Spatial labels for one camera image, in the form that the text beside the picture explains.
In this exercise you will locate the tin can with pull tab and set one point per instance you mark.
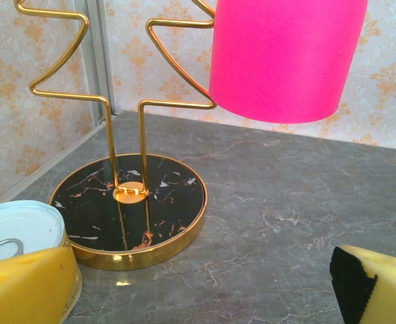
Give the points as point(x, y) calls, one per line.
point(22, 219)

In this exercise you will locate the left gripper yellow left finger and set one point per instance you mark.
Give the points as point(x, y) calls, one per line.
point(22, 290)

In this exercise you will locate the aluminium corner post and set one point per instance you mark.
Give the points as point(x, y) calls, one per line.
point(100, 50)

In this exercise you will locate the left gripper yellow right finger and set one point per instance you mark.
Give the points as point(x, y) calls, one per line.
point(387, 293)

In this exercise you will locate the aluminium table side rail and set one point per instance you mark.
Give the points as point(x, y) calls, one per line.
point(54, 159)

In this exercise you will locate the pink cup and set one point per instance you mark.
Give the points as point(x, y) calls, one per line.
point(279, 57)

